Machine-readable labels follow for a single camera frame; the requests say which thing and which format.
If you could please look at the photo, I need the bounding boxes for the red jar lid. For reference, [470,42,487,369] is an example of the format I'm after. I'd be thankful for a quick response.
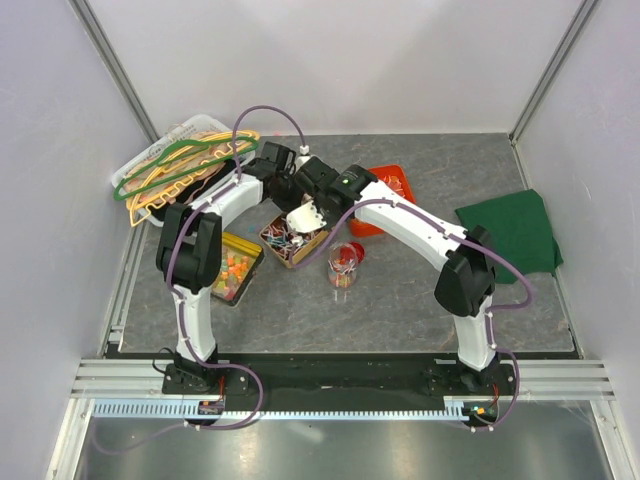
[349,241,365,263]

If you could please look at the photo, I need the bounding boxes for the clear plastic jar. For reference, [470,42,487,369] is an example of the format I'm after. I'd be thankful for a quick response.
[327,242,360,303]

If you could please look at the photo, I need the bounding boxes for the gold tin lollipops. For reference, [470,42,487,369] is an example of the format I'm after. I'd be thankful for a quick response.
[259,213,329,269]

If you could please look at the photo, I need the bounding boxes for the gold square tin star candies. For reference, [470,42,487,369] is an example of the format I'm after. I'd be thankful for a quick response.
[211,232,264,306]

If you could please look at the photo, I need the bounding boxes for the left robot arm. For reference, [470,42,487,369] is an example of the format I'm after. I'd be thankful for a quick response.
[156,142,303,393]

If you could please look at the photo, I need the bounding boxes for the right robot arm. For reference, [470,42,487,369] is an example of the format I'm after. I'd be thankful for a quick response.
[287,155,495,394]

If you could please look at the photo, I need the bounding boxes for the orange box of lollipops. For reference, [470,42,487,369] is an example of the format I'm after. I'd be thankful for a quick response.
[348,164,415,238]

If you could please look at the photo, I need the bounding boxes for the orange wavy clothes hanger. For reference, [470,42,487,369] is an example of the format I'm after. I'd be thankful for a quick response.
[124,142,232,211]

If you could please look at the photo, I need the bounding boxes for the green cloth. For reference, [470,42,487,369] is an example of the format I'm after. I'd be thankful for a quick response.
[455,189,564,275]

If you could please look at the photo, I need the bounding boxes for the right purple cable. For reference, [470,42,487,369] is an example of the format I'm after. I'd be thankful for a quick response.
[287,198,536,434]

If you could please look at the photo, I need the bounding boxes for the purple cable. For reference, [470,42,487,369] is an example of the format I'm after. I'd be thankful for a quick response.
[287,198,536,434]
[89,104,311,456]

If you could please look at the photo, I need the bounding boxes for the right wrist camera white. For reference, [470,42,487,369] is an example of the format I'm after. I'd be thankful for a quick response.
[286,200,326,234]

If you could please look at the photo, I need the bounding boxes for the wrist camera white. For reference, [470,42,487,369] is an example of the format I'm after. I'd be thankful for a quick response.
[286,200,326,234]
[294,155,311,172]

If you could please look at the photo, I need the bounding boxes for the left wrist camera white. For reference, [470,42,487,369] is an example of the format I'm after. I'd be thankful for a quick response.
[294,155,311,172]

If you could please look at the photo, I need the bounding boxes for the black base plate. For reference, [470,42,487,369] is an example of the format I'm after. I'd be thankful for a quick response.
[162,353,516,409]

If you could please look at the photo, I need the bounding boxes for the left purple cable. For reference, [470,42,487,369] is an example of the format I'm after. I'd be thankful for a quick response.
[89,104,311,456]

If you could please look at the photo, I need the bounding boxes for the grey cable duct rail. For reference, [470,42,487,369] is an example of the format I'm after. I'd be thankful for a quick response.
[93,398,473,421]

